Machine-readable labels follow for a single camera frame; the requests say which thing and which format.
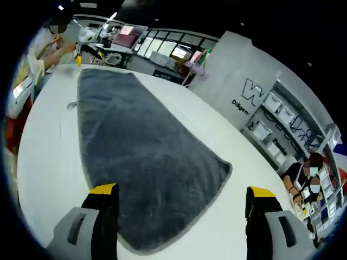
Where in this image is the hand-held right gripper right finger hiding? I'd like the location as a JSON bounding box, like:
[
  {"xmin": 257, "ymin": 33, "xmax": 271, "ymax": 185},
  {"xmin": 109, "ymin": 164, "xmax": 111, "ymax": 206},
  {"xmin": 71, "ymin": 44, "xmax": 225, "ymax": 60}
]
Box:
[{"xmin": 245, "ymin": 186, "xmax": 318, "ymax": 260}]

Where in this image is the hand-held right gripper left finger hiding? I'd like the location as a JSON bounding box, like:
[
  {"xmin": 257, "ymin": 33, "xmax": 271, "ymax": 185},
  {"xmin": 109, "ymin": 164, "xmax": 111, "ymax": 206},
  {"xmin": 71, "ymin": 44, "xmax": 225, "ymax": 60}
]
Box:
[{"xmin": 45, "ymin": 183, "xmax": 120, "ymax": 260}]

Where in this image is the grey towel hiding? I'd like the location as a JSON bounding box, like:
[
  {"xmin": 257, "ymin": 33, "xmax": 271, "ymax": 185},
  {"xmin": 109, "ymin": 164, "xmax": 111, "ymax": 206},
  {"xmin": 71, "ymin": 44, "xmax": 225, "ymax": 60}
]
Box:
[{"xmin": 76, "ymin": 68, "xmax": 234, "ymax": 256}]

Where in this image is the person's left hand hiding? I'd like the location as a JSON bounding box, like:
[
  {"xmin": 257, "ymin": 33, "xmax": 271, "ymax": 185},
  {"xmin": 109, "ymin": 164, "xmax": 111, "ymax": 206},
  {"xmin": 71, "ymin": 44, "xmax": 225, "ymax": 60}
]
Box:
[{"xmin": 55, "ymin": 43, "xmax": 78, "ymax": 58}]

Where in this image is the standing desk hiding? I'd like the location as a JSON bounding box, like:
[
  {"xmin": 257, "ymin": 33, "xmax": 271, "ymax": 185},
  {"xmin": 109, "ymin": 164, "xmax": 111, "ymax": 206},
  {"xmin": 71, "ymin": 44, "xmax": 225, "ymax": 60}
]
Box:
[{"xmin": 91, "ymin": 40, "xmax": 137, "ymax": 66}]

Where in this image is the monitor with purple screen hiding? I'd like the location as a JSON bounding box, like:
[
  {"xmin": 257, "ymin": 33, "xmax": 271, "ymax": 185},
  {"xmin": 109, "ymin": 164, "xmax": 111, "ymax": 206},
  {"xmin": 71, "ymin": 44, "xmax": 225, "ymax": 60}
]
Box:
[{"xmin": 113, "ymin": 25, "xmax": 149, "ymax": 51}]

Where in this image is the white lidded plastic crate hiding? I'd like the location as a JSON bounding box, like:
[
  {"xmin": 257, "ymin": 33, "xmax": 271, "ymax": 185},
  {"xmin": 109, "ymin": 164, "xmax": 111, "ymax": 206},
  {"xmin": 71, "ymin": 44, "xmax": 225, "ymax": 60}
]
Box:
[{"xmin": 150, "ymin": 50, "xmax": 175, "ymax": 66}]

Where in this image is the white worn device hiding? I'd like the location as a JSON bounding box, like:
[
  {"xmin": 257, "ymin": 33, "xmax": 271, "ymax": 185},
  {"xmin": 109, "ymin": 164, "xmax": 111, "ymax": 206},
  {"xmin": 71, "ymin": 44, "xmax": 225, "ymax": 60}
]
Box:
[{"xmin": 11, "ymin": 80, "xmax": 36, "ymax": 112}]

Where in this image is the black sign panel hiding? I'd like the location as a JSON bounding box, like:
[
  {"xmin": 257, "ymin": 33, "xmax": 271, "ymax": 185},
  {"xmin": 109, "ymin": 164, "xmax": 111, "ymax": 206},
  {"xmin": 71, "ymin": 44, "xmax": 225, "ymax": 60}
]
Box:
[{"xmin": 152, "ymin": 70, "xmax": 172, "ymax": 82}]

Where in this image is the brown cardboard box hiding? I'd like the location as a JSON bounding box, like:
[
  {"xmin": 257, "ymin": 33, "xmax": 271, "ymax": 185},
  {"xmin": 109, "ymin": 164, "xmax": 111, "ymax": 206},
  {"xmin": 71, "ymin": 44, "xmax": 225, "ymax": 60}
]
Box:
[{"xmin": 173, "ymin": 47, "xmax": 191, "ymax": 69}]

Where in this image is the white table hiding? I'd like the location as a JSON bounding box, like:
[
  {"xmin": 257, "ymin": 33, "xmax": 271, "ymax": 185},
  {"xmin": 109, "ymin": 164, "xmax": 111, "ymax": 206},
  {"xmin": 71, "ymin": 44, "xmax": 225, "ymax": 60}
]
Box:
[{"xmin": 16, "ymin": 63, "xmax": 307, "ymax": 260}]

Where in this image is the lavender roll with white stand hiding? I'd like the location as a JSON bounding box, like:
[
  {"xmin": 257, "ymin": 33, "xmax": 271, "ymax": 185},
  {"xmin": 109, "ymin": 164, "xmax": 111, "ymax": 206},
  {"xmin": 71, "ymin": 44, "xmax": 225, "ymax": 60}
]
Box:
[{"xmin": 182, "ymin": 61, "xmax": 210, "ymax": 88}]

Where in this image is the small red green flag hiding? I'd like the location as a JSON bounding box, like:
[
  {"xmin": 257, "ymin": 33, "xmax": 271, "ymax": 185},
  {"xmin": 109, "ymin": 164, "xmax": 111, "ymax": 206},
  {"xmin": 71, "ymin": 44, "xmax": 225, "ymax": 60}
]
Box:
[{"xmin": 198, "ymin": 48, "xmax": 213, "ymax": 66}]

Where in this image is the group of white storage bins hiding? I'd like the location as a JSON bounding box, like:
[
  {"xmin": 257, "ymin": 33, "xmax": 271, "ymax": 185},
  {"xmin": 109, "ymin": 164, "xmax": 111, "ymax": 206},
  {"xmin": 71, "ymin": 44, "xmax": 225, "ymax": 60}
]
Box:
[{"xmin": 252, "ymin": 92, "xmax": 343, "ymax": 234}]

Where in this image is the grey metal shelving rack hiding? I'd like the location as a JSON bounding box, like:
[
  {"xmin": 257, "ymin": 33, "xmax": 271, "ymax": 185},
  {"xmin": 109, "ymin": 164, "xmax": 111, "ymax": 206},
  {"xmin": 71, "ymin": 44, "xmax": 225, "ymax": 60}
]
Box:
[{"xmin": 240, "ymin": 79, "xmax": 347, "ymax": 245}]

